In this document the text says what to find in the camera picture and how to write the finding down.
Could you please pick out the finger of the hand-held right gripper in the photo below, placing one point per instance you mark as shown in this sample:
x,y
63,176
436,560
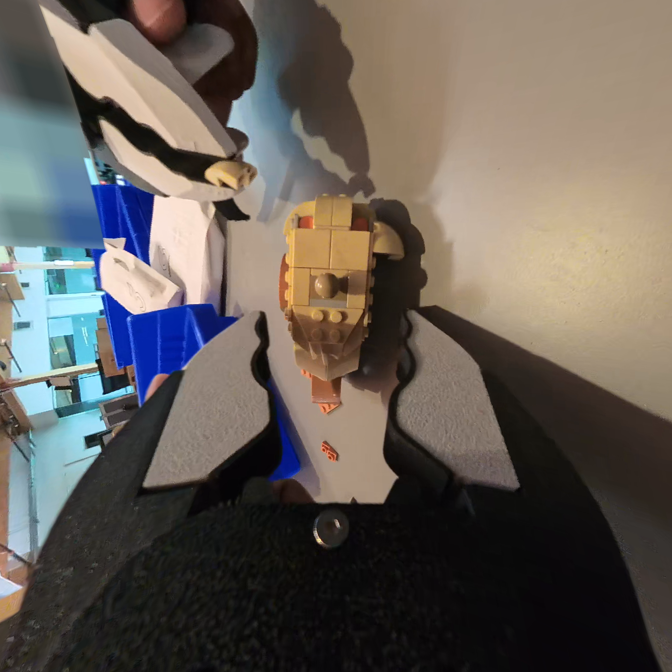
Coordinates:
x,y
147,162
141,94

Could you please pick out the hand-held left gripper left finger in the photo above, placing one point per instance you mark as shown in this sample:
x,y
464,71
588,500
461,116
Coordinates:
x,y
215,404

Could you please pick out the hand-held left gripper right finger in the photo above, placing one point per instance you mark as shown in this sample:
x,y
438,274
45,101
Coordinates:
x,y
451,414

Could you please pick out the tan curved brick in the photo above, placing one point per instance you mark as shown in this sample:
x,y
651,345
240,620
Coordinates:
x,y
231,173

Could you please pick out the tan and brown brick model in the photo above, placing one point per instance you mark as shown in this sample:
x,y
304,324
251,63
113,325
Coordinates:
x,y
330,252

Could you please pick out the grey desk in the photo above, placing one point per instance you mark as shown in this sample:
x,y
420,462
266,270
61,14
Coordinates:
x,y
525,157

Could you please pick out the blue plastic bin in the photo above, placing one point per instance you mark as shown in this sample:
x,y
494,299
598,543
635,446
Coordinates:
x,y
168,336
120,210

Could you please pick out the white paper bag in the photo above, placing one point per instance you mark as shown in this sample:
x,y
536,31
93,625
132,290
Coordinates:
x,y
189,246
136,283

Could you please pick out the small reddish brown plate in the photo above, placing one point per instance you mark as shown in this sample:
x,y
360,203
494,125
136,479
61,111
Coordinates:
x,y
329,450

